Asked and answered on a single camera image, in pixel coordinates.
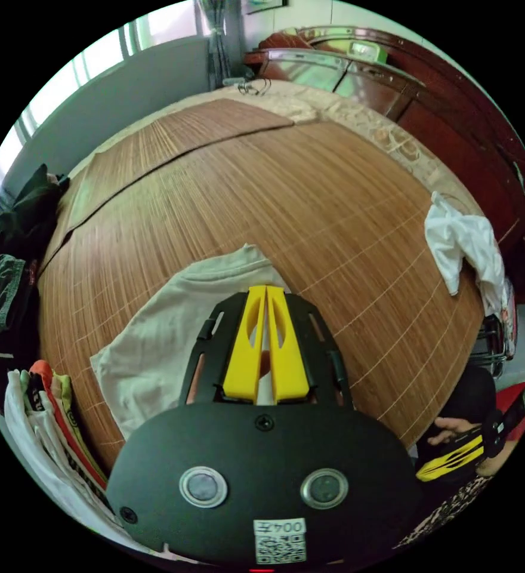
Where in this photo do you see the stack of folded clothes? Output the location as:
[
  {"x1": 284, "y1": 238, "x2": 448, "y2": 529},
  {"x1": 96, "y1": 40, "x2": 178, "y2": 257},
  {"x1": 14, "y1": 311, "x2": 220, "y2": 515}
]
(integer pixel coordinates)
[{"x1": 4, "y1": 359, "x2": 113, "y2": 509}]

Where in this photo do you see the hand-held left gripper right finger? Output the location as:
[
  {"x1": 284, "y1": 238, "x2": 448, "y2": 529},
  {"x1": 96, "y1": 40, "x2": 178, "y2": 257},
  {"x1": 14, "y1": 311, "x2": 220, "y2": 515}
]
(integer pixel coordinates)
[{"x1": 266, "y1": 285, "x2": 311, "y2": 403}]

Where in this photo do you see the bed with woven mat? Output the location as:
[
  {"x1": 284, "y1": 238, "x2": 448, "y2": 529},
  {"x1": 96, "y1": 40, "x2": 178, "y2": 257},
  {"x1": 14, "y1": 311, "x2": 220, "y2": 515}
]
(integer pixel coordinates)
[{"x1": 36, "y1": 80, "x2": 501, "y2": 471}]

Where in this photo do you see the white garment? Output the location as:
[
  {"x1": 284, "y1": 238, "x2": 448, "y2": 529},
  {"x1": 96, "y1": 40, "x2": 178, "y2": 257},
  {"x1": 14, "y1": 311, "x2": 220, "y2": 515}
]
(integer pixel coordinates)
[{"x1": 424, "y1": 191, "x2": 508, "y2": 316}]

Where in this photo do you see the person's body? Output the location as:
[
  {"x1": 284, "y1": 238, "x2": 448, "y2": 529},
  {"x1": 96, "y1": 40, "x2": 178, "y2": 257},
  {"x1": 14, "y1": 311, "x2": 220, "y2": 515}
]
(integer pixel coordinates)
[{"x1": 394, "y1": 366, "x2": 525, "y2": 549}]

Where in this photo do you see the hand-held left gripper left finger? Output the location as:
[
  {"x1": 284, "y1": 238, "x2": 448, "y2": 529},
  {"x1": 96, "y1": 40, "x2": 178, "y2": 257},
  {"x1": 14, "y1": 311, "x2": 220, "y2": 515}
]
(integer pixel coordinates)
[{"x1": 223, "y1": 285, "x2": 267, "y2": 400}]

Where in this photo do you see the dark red wooden cupboard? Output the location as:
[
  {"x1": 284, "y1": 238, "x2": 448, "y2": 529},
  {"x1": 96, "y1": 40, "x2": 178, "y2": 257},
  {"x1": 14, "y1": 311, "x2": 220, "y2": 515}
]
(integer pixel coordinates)
[{"x1": 243, "y1": 26, "x2": 525, "y2": 310}]

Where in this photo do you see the person's right hand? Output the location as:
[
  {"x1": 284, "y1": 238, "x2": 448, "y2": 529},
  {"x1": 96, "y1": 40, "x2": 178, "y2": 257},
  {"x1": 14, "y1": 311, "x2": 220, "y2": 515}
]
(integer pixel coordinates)
[{"x1": 427, "y1": 416, "x2": 477, "y2": 446}]

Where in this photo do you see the window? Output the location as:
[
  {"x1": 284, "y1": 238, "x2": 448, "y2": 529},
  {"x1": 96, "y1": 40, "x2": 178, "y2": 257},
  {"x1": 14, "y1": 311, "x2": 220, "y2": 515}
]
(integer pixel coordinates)
[{"x1": 0, "y1": 7, "x2": 212, "y2": 180}]

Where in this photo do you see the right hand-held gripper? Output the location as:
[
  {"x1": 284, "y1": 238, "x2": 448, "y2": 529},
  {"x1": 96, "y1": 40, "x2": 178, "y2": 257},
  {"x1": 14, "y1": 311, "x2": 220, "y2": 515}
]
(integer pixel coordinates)
[{"x1": 416, "y1": 409, "x2": 515, "y2": 482}]

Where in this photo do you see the heap of dark clothes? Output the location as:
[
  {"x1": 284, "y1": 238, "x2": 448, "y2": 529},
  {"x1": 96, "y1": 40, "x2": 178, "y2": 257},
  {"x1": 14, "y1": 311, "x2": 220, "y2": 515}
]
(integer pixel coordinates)
[{"x1": 0, "y1": 163, "x2": 72, "y2": 403}]

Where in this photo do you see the wire clothes hanger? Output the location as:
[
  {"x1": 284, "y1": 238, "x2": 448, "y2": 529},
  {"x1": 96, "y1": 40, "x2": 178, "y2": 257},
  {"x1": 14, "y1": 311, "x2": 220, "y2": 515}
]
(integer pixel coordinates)
[{"x1": 237, "y1": 78, "x2": 272, "y2": 97}]

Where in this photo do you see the beige t-shirt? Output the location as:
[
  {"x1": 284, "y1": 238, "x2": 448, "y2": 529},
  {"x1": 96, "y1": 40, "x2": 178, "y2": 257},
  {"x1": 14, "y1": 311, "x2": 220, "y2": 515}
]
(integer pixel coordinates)
[{"x1": 90, "y1": 244, "x2": 291, "y2": 442}]

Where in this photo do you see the grey curtain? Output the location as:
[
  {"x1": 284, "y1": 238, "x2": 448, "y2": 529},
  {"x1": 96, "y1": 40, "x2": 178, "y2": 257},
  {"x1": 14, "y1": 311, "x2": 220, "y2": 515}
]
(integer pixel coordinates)
[{"x1": 194, "y1": 0, "x2": 246, "y2": 87}]

